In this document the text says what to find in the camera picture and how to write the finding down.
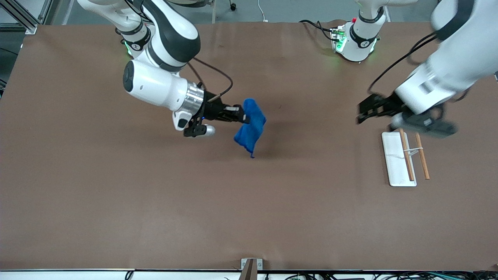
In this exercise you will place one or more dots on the grey metal bracket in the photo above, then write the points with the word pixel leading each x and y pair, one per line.
pixel 260 264

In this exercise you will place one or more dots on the brown post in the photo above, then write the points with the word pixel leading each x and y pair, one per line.
pixel 248 272

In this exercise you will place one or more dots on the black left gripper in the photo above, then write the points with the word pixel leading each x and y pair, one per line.
pixel 386 103

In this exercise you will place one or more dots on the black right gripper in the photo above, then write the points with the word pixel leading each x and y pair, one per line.
pixel 213 108

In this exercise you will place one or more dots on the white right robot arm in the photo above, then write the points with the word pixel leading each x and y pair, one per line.
pixel 159 83

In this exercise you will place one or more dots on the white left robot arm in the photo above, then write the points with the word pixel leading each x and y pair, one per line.
pixel 447 66

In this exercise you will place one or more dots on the aluminium extrusion frame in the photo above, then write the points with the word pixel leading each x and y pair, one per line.
pixel 27 23

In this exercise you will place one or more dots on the blue microfibre towel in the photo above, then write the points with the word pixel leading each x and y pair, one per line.
pixel 251 128

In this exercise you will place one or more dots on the black chair caster wheel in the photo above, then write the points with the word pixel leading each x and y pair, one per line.
pixel 233 6

